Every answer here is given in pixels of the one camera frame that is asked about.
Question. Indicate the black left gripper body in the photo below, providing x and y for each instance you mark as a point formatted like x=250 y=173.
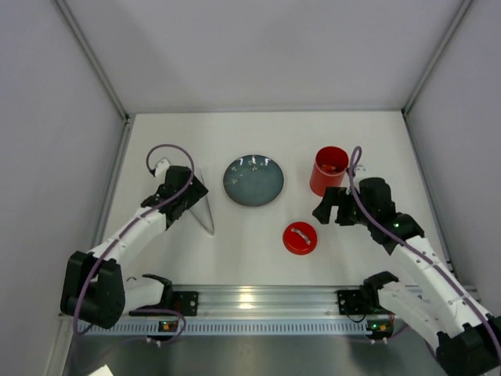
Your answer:
x=187 y=197

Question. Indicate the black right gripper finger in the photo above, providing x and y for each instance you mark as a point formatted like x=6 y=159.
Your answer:
x=347 y=212
x=333 y=197

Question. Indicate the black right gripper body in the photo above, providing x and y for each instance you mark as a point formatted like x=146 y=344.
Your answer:
x=338 y=207

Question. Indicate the red tin lid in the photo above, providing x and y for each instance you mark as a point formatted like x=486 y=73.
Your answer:
x=300 y=238

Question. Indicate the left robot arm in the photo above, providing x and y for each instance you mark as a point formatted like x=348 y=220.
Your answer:
x=103 y=264

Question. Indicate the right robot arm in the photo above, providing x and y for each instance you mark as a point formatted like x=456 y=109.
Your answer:
x=464 y=335

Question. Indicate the red cylindrical tin container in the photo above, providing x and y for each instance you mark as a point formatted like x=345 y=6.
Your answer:
x=319 y=180

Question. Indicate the blue ceramic plate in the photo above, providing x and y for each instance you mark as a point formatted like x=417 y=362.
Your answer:
x=253 y=180

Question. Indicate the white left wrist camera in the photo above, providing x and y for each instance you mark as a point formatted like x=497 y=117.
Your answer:
x=160 y=168

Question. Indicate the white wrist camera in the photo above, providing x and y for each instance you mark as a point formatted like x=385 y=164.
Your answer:
x=358 y=171
x=160 y=168

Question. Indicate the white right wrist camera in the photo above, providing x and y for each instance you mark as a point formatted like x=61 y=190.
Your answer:
x=358 y=171

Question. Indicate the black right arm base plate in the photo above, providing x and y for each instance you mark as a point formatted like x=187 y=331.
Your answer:
x=355 y=302

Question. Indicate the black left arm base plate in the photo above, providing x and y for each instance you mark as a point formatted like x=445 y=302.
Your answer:
x=183 y=302

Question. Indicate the aluminium mounting rail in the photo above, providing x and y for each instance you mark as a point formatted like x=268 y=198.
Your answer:
x=254 y=301

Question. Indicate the left aluminium frame post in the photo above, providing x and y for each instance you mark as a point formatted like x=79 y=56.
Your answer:
x=68 y=17

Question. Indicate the aluminium frame post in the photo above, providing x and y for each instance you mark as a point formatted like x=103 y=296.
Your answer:
x=437 y=53
x=68 y=17

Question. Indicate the grey slotted cable duct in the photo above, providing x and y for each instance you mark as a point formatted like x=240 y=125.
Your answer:
x=198 y=327

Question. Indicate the right aluminium frame post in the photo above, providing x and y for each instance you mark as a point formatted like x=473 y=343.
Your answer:
x=437 y=53

